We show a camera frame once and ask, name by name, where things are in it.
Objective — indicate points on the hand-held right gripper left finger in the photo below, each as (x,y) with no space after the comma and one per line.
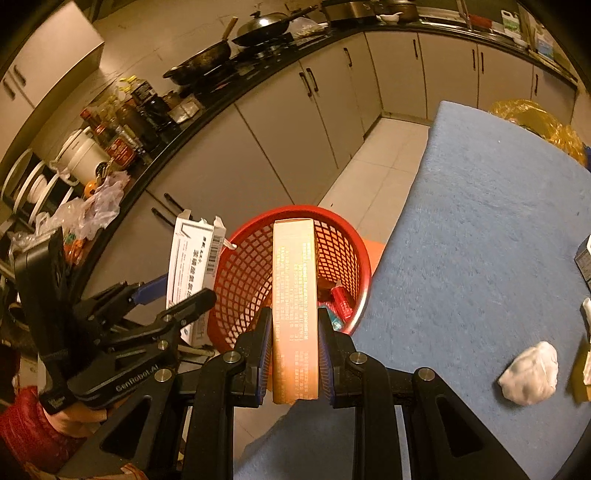
(265,350)

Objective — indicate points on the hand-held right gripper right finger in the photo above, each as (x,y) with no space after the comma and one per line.
(325,364)

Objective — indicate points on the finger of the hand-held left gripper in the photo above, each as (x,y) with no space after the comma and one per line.
(194,307)
(154,286)

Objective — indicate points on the white cardboard box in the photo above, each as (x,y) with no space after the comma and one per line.
(189,258)

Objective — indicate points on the long tan cardboard box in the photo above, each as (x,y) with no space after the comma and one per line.
(295,300)

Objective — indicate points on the red plastic packet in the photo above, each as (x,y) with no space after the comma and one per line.
(341,302)

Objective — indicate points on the red plastic mesh basket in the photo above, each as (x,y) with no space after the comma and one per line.
(295,210)

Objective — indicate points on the white tissue ball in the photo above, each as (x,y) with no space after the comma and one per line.
(531,374)

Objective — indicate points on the person's left forearm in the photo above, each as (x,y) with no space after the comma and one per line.
(27,424)

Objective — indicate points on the bag of oranges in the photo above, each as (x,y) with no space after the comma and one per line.
(74,247)

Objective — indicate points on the crumpled plastic bag on counter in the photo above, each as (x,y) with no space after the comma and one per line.
(101,198)

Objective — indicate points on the orange fruit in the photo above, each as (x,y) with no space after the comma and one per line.
(91,189)

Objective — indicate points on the white electric kettle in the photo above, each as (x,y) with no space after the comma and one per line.
(85,154)

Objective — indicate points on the dish rack with white plates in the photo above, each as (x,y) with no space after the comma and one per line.
(34,189)

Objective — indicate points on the cluster of sauce bottles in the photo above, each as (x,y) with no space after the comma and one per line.
(138,115)

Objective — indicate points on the small clear plastic packet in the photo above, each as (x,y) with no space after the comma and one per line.
(184,110)

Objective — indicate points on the black kitchen countertop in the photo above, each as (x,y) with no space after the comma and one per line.
(207,106)

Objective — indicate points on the grey kitchen base cabinets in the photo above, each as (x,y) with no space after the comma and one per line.
(286,138)

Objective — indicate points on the black gas stove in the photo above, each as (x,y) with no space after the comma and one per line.
(258,53)

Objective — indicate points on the lidded metal wok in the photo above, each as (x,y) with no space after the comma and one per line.
(263,25)

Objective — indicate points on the clear bag beside wok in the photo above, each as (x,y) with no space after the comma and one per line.
(307,28)

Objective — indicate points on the yellow plastic bag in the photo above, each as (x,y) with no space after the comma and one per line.
(531,120)

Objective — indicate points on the steel rectangular pan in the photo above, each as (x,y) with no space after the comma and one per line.
(351,11)

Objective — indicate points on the white bowl with spoon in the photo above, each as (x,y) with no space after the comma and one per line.
(388,18)

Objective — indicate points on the stacked metal pots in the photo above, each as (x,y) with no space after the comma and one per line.
(401,7)

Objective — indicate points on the red basin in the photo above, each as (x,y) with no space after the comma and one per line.
(480,23)

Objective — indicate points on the chrome faucet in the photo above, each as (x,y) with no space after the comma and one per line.
(464,14)

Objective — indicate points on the green label detergent bottle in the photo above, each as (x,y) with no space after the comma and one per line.
(510,25)

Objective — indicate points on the blue label plastic bottle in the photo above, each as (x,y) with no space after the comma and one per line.
(545,44)

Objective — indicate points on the chopstick holder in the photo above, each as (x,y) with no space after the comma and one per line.
(528,27)

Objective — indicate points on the beige wall cupboard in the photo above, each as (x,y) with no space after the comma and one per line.
(51,50)

